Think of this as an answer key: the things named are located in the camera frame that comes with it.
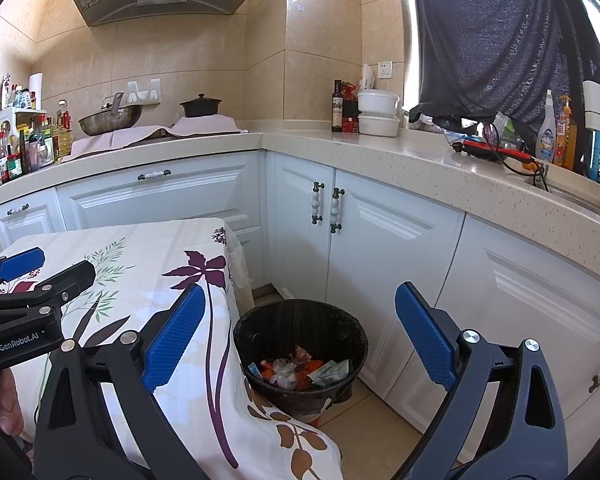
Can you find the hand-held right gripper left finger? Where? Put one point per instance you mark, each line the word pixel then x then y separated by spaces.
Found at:
pixel 175 340

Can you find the white squeezed tube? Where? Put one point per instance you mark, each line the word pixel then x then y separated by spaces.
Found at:
pixel 332 371

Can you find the pale stove cover cloth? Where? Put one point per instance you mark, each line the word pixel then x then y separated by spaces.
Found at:
pixel 130 140

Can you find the green packet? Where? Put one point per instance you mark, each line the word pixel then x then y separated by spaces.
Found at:
pixel 507 130

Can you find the person's left hand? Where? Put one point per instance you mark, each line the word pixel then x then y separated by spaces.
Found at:
pixel 10 405

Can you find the wide white cabinet front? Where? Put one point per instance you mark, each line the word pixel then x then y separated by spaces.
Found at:
pixel 180 195

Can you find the white spice rack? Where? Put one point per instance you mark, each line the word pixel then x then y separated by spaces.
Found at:
pixel 10 117

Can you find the white paper bag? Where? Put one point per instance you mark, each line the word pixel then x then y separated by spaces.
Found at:
pixel 367 77

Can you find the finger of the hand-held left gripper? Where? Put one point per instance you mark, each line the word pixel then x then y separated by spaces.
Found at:
pixel 65 280
pixel 20 264

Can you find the teal tube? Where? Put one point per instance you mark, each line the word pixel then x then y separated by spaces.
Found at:
pixel 254 371

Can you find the white cabinet door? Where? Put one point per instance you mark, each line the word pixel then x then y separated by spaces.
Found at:
pixel 35 225
pixel 300 250
pixel 530 285
pixel 380 260

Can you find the red packet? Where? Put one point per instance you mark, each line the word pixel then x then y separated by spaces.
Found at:
pixel 350 110

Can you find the black lidded pot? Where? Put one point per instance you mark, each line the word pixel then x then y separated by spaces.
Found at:
pixel 201 107

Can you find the clear plastic bag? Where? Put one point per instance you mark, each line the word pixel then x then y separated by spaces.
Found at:
pixel 284 372

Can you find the white wall socket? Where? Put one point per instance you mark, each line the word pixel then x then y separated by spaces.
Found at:
pixel 385 70

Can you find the paper towel roll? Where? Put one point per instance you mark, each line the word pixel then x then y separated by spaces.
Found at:
pixel 36 90

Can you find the black trash bin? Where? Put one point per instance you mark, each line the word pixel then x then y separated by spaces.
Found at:
pixel 300 325

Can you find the beige kitchen countertop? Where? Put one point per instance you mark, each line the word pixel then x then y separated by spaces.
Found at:
pixel 380 155

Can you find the orange detergent bottle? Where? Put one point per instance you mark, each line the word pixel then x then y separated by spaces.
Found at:
pixel 566 135

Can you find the white spray bottle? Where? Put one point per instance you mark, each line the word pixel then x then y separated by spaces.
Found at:
pixel 545 135

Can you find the floral tablecloth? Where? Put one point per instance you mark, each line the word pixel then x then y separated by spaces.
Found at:
pixel 150 255

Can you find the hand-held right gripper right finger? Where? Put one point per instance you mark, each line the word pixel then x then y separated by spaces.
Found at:
pixel 425 337

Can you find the steel wok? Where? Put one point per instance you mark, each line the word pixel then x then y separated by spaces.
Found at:
pixel 110 122

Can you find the red black appliance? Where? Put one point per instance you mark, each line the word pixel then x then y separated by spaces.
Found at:
pixel 485 150

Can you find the group of condiment bottles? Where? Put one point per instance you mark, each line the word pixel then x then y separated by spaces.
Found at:
pixel 62 137

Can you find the dark glass bottle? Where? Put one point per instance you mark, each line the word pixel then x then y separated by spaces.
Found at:
pixel 337 110

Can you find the white lidded container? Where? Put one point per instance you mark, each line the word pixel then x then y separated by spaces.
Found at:
pixel 377 125
pixel 377 101

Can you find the dark curtain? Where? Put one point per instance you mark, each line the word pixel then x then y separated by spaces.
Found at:
pixel 505 35

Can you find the white wall holder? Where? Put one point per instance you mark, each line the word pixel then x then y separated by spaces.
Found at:
pixel 144 92

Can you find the crumpled rags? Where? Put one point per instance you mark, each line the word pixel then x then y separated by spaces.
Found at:
pixel 430 124

